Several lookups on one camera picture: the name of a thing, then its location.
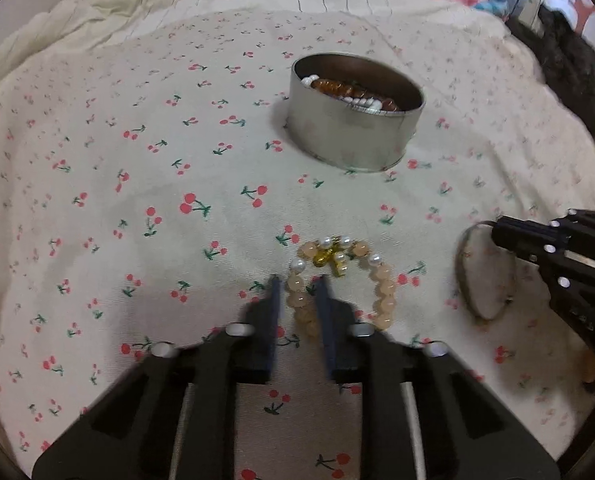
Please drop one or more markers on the dark fluffy cloth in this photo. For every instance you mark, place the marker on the dark fluffy cloth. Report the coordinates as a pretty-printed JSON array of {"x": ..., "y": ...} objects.
[{"x": 567, "y": 60}]

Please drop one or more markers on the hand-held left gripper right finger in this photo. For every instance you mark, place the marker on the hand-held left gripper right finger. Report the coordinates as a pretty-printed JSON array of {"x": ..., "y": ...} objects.
[{"x": 322, "y": 310}]

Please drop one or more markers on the round metal tin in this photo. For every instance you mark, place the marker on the round metal tin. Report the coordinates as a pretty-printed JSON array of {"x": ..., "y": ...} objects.
[{"x": 347, "y": 135}]

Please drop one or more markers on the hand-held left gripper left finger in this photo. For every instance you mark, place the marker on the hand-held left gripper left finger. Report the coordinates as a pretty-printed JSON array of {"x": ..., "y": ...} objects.
[{"x": 276, "y": 307}]

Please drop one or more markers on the silver bangle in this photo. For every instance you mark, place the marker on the silver bangle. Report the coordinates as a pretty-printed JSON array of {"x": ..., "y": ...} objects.
[{"x": 461, "y": 280}]

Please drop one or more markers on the cherry print bed sheet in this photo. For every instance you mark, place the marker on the cherry print bed sheet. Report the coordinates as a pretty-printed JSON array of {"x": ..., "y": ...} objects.
[{"x": 127, "y": 210}]

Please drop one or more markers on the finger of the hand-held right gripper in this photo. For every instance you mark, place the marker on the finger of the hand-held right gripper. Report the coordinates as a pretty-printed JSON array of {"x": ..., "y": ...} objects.
[
  {"x": 582, "y": 300},
  {"x": 522, "y": 237}
]

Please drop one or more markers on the white striped duvet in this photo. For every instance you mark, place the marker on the white striped duvet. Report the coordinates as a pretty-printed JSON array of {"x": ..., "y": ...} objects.
[{"x": 102, "y": 5}]

